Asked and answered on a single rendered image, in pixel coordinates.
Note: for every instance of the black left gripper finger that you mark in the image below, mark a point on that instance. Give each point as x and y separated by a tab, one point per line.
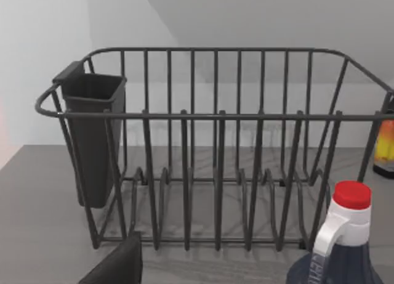
123	264

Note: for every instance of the dark grey utensil cup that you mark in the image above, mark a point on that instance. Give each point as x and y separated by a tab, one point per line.
92	136

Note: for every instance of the dark blue red-capped bottle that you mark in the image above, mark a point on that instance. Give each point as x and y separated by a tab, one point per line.
341	244

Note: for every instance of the yellow and orange bottle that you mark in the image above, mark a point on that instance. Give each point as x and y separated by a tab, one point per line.
384	145

